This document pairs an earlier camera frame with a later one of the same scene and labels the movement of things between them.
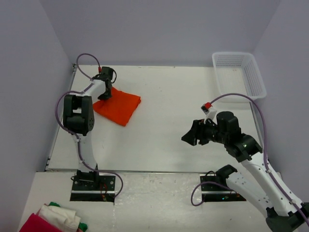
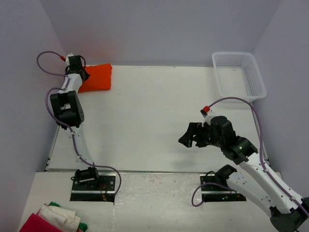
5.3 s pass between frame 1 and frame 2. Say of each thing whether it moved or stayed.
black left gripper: moved
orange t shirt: moved
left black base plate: stayed
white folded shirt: stayed
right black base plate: stayed
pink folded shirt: stayed
